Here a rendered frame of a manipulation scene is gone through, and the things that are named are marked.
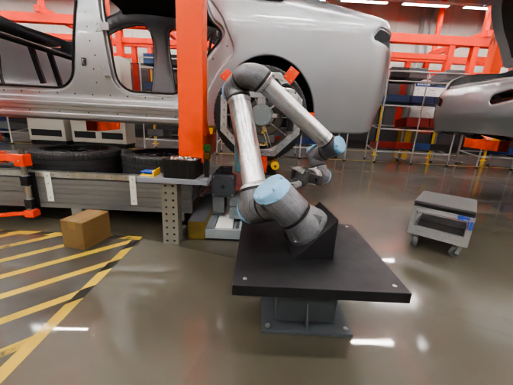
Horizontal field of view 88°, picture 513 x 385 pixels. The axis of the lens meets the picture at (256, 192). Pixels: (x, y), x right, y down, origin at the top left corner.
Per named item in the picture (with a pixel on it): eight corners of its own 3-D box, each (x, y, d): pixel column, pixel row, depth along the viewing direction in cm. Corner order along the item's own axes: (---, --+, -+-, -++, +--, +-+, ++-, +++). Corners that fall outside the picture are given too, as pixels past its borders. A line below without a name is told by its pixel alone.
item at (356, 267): (395, 364, 97) (412, 293, 89) (230, 357, 96) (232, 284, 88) (343, 272, 155) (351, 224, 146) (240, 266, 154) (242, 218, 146)
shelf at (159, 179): (211, 179, 179) (211, 174, 179) (207, 185, 163) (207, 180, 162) (146, 176, 178) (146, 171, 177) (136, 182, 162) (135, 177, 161)
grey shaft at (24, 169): (42, 215, 199) (30, 147, 185) (37, 218, 193) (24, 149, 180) (30, 215, 198) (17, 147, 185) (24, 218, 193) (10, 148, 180)
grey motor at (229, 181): (237, 200, 249) (238, 163, 239) (233, 217, 208) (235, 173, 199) (217, 199, 248) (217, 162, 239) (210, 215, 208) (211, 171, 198)
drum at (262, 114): (269, 126, 187) (271, 105, 184) (272, 127, 167) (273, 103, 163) (250, 124, 187) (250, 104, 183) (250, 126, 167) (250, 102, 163)
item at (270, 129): (272, 140, 242) (289, 108, 235) (272, 141, 235) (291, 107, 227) (240, 124, 238) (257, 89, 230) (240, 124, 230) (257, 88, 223)
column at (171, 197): (182, 237, 187) (181, 179, 175) (179, 244, 177) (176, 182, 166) (168, 237, 187) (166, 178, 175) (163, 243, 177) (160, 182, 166)
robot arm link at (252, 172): (256, 224, 113) (227, 63, 123) (237, 228, 127) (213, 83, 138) (285, 218, 121) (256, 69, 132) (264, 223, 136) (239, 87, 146)
